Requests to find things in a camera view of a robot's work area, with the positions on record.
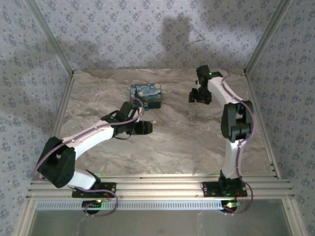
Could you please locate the blue starry night print box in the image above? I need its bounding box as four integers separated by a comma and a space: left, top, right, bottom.
129, 83, 162, 110

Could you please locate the small controller board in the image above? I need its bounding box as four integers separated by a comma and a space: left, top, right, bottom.
82, 200, 104, 208
220, 200, 241, 210

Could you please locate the aluminium table side rail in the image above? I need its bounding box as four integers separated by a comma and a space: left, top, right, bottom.
243, 69, 282, 179
52, 70, 76, 178

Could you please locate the aluminium cross rail beam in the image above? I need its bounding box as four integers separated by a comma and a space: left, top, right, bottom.
26, 173, 295, 200

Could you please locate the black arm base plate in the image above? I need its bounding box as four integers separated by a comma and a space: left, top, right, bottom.
201, 181, 248, 198
71, 181, 117, 199

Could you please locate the grey slotted cable duct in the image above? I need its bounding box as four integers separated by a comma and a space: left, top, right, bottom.
36, 199, 237, 211

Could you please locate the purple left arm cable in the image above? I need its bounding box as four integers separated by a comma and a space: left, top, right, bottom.
32, 97, 145, 217

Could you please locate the aluminium upright frame post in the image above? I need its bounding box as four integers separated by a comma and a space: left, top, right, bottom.
24, 0, 75, 75
244, 0, 291, 72

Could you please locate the aluminium frame leg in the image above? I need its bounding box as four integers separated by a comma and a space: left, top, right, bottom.
14, 199, 38, 236
282, 198, 310, 236

